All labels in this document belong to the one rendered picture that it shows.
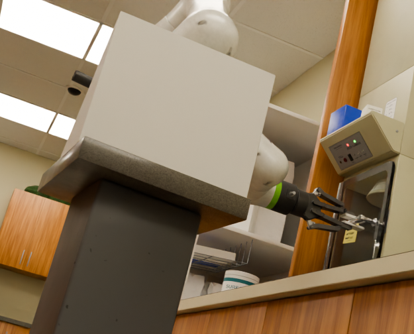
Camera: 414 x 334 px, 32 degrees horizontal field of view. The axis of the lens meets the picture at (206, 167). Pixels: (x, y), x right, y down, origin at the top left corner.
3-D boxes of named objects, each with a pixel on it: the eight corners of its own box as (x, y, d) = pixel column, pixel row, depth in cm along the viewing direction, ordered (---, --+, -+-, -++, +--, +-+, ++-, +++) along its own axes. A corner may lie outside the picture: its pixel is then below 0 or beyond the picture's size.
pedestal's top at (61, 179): (77, 157, 117) (85, 135, 119) (36, 191, 146) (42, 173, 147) (246, 220, 128) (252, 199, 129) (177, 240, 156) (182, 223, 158)
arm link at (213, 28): (208, 1, 144) (207, -35, 194) (152, 57, 149) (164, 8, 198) (253, 47, 148) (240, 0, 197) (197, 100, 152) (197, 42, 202)
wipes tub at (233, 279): (242, 319, 273) (251, 281, 278) (256, 318, 261) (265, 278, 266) (211, 310, 270) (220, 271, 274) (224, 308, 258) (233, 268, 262)
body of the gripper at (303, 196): (295, 211, 203) (323, 221, 206) (300, 183, 206) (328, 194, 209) (283, 217, 210) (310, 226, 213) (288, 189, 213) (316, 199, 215)
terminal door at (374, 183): (320, 299, 227) (343, 182, 239) (373, 292, 199) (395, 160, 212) (318, 299, 226) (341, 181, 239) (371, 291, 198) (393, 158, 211)
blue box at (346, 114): (352, 147, 241) (356, 123, 244) (367, 139, 232) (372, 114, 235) (326, 137, 239) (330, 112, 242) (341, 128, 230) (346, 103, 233)
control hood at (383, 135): (344, 177, 241) (349, 150, 244) (400, 153, 212) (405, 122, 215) (313, 166, 238) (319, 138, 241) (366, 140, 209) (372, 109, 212)
